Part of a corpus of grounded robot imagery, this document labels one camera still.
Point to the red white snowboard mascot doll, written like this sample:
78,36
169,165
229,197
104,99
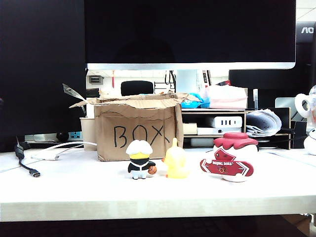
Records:
234,143

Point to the cardboard box marked BOX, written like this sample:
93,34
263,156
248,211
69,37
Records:
138,123

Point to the white-haired minion doll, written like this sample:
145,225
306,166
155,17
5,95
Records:
138,148

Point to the yellow duck doll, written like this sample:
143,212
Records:
175,160

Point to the flat white box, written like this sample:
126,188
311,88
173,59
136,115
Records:
209,131

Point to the beige masking tape roll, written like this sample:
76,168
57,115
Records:
189,129

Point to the black office chair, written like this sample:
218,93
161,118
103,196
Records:
137,87

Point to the blue plastic bag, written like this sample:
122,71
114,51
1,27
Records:
197,102

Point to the small white flat device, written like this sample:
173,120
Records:
201,142

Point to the wooden desk shelf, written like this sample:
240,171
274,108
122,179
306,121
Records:
214,112

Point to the red hanging knot ornament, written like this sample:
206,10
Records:
113,79

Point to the white multi-port charger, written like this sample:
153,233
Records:
228,122

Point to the beige paper cup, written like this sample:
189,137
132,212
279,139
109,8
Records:
87,133

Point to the pink white tissue pack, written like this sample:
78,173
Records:
227,97

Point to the clear packing tape strip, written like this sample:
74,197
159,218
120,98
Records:
71,92

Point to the large silver-bezel computer monitor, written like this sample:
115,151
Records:
187,32

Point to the black round knob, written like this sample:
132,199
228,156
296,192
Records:
62,136

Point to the rolled printed papers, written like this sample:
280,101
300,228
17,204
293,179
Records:
264,122

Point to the black screen panel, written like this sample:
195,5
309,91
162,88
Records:
261,80

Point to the black computer monitor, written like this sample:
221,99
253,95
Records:
42,69

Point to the white tape roll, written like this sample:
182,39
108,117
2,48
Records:
300,105

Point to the white round figurine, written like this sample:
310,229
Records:
310,144

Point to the black AOC monitor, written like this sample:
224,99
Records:
306,32

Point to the grey wall box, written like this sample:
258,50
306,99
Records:
96,79

